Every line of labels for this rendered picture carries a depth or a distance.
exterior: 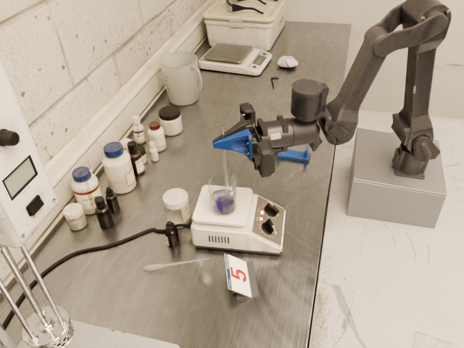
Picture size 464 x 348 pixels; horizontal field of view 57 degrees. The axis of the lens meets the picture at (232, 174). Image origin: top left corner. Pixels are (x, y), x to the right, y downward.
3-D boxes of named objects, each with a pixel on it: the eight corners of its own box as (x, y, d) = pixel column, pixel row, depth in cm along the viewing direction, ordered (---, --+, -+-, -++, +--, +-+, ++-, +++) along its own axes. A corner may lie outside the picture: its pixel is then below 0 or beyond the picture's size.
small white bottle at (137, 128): (135, 139, 133) (130, 114, 127) (146, 137, 133) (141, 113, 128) (134, 144, 130) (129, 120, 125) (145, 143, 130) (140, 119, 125)
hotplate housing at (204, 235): (285, 216, 104) (286, 191, 99) (281, 257, 94) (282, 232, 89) (196, 208, 107) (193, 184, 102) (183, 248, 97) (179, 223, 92)
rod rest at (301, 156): (310, 155, 122) (311, 145, 120) (308, 162, 120) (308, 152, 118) (276, 150, 125) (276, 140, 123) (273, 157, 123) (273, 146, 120)
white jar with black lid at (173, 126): (174, 138, 132) (171, 118, 128) (157, 132, 135) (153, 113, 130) (186, 128, 137) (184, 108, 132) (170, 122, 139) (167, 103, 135)
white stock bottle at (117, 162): (112, 197, 112) (100, 157, 103) (108, 181, 117) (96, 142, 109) (139, 190, 113) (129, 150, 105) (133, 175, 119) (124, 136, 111)
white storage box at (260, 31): (289, 23, 206) (291, -8, 197) (272, 54, 179) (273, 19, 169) (228, 19, 214) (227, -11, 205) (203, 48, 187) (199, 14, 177)
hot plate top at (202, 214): (253, 190, 99) (253, 188, 99) (246, 227, 90) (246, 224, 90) (203, 186, 101) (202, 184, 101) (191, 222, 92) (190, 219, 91)
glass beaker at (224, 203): (214, 197, 97) (211, 168, 92) (241, 201, 96) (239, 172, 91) (204, 219, 92) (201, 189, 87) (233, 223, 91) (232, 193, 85)
